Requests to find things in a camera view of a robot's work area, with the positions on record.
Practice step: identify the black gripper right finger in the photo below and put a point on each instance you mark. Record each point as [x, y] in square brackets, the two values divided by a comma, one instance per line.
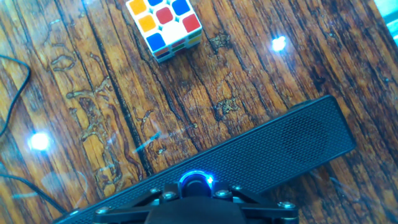
[267, 213]

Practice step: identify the black soundbar speaker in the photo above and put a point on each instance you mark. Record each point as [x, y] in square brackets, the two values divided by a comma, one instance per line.
[280, 149]

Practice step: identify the white Rubik's cube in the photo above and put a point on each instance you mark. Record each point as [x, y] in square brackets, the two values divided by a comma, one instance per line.
[164, 25]

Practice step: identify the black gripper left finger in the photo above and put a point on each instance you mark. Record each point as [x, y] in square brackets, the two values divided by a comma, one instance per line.
[124, 213]

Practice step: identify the black speaker volume knob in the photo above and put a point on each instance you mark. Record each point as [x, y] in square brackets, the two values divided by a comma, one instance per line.
[196, 185]

